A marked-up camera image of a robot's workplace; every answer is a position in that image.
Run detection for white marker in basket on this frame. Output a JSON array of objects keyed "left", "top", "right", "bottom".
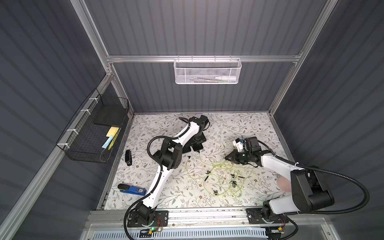
[{"left": 215, "top": 76, "right": 238, "bottom": 83}]

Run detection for black wire wall basket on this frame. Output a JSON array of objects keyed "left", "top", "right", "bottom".
[{"left": 57, "top": 90, "right": 130, "bottom": 164}]

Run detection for black cable conduit right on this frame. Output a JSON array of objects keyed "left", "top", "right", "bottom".
[{"left": 257, "top": 140, "right": 370, "bottom": 240}]

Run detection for blue stapler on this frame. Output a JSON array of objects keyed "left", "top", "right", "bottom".
[{"left": 118, "top": 184, "right": 147, "bottom": 196}]

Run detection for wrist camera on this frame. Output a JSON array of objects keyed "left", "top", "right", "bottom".
[
  {"left": 190, "top": 115, "right": 210, "bottom": 132},
  {"left": 233, "top": 137, "right": 262, "bottom": 154}
]

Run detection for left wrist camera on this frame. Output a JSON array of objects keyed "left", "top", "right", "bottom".
[{"left": 190, "top": 115, "right": 210, "bottom": 132}]

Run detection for black cable conduit left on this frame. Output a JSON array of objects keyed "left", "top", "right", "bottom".
[{"left": 123, "top": 116, "right": 193, "bottom": 240}]

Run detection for pink cup of pens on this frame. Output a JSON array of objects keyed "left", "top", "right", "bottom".
[{"left": 277, "top": 176, "right": 292, "bottom": 193}]

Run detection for black notebook in basket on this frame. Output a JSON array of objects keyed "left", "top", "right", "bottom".
[{"left": 94, "top": 106, "right": 127, "bottom": 127}]

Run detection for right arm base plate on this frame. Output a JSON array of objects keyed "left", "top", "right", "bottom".
[{"left": 246, "top": 207, "right": 289, "bottom": 225}]

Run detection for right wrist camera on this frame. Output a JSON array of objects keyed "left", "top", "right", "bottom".
[{"left": 233, "top": 137, "right": 262, "bottom": 154}]

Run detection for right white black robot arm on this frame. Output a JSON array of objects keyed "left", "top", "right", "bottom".
[{"left": 225, "top": 149, "right": 335, "bottom": 223}]

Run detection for black cable conduit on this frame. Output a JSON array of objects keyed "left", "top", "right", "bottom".
[
  {"left": 123, "top": 116, "right": 193, "bottom": 240},
  {"left": 257, "top": 140, "right": 370, "bottom": 240}
]

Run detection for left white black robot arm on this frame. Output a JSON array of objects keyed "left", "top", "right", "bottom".
[{"left": 134, "top": 115, "right": 210, "bottom": 225}]

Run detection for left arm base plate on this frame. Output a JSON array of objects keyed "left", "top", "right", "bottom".
[{"left": 127, "top": 211, "right": 169, "bottom": 228}]

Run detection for yellow sticky notes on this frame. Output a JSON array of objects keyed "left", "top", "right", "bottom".
[{"left": 106, "top": 127, "right": 120, "bottom": 138}]

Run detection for black small device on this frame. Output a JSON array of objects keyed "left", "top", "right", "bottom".
[{"left": 125, "top": 150, "right": 132, "bottom": 166}]

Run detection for floral table mat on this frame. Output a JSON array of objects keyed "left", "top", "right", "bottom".
[{"left": 104, "top": 113, "right": 287, "bottom": 210}]

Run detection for white wire mesh basket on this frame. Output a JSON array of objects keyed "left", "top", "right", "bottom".
[{"left": 173, "top": 58, "right": 242, "bottom": 85}]

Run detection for green wired earphones tangle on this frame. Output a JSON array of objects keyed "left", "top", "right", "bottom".
[{"left": 183, "top": 153, "right": 257, "bottom": 198}]

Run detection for black phone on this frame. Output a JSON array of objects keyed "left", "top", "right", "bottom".
[{"left": 192, "top": 143, "right": 204, "bottom": 152}]

